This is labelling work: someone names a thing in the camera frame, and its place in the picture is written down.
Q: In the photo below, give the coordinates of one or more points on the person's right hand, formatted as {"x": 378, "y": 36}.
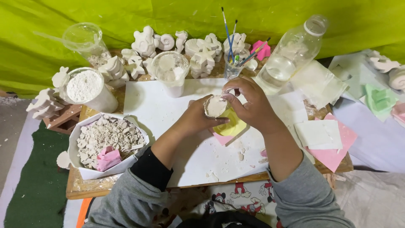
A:
{"x": 253, "y": 104}

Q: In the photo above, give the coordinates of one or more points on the red brick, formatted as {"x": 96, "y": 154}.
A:
{"x": 65, "y": 118}

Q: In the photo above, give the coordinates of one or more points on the white paper squares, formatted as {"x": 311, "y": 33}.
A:
{"x": 318, "y": 134}

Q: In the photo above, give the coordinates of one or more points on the pink star silicone mould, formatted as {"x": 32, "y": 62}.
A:
{"x": 263, "y": 50}

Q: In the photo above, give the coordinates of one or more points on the white folded paper box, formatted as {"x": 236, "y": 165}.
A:
{"x": 76, "y": 148}

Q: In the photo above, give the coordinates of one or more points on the row of white plaster figurines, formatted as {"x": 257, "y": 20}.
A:
{"x": 145, "y": 42}

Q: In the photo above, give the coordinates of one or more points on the long blue paintbrush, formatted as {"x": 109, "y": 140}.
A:
{"x": 226, "y": 31}

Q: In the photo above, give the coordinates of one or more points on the orange strip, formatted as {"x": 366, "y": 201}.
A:
{"x": 83, "y": 213}

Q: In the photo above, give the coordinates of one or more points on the stack of flat plaster animals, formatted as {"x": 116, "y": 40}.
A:
{"x": 46, "y": 103}

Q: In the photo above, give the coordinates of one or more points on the short blue paintbrush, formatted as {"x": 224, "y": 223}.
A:
{"x": 233, "y": 34}

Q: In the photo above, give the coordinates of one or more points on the clear plastic spoon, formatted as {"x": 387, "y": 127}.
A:
{"x": 50, "y": 37}

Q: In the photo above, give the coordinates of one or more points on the green cloth backdrop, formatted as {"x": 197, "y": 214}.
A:
{"x": 126, "y": 15}

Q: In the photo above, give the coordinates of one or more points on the yellow silicone mould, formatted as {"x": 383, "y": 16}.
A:
{"x": 232, "y": 125}

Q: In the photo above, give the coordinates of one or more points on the plaster smeared clear plastic cup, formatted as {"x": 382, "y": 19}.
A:
{"x": 171, "y": 76}

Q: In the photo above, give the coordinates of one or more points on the crumpled pink silicone mould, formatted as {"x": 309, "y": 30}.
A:
{"x": 108, "y": 158}

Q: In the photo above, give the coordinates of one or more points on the plastic cup of white powder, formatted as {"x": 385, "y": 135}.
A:
{"x": 98, "y": 98}

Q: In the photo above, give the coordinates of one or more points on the pale pink silicone mould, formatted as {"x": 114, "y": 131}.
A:
{"x": 399, "y": 114}

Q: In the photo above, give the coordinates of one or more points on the single white plaster figurine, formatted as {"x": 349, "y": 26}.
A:
{"x": 63, "y": 160}

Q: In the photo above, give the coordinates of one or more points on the white plaster shell figurine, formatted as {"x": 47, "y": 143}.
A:
{"x": 398, "y": 78}

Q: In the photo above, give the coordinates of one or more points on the tall clear plastic cup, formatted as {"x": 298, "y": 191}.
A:
{"x": 87, "y": 41}

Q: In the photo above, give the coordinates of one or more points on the cartoon print trousers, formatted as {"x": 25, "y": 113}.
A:
{"x": 246, "y": 196}

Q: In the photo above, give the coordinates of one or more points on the clear plastic water bottle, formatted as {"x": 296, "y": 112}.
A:
{"x": 284, "y": 60}

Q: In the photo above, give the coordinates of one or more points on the small white round cap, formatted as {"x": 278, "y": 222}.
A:
{"x": 252, "y": 65}

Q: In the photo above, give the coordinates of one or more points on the dark green turf mat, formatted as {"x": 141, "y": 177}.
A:
{"x": 34, "y": 177}

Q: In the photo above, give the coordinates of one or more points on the pink flat mould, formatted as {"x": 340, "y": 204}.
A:
{"x": 221, "y": 138}

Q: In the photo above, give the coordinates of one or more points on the pink paper sheet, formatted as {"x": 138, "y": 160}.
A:
{"x": 332, "y": 156}

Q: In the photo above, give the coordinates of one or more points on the white plaster animal figurine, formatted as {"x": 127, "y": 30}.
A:
{"x": 381, "y": 62}

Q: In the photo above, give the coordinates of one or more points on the person's left hand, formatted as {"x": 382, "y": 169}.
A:
{"x": 189, "y": 122}

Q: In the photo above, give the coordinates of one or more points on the large white paper sheet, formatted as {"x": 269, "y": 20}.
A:
{"x": 148, "y": 104}

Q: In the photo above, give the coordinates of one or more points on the small clear brush cup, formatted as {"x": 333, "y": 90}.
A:
{"x": 231, "y": 68}

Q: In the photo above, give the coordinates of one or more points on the scattered plaster crumbs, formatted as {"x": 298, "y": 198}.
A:
{"x": 241, "y": 155}

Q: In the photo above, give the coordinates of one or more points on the light green silicone mould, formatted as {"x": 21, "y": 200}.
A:
{"x": 379, "y": 99}

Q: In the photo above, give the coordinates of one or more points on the round mould with plaster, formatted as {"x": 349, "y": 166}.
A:
{"x": 216, "y": 106}

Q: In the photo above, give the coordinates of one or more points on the clear plastic bag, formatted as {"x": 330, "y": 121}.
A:
{"x": 319, "y": 84}

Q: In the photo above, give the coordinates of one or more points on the heap of broken plaster pieces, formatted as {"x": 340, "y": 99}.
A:
{"x": 107, "y": 134}

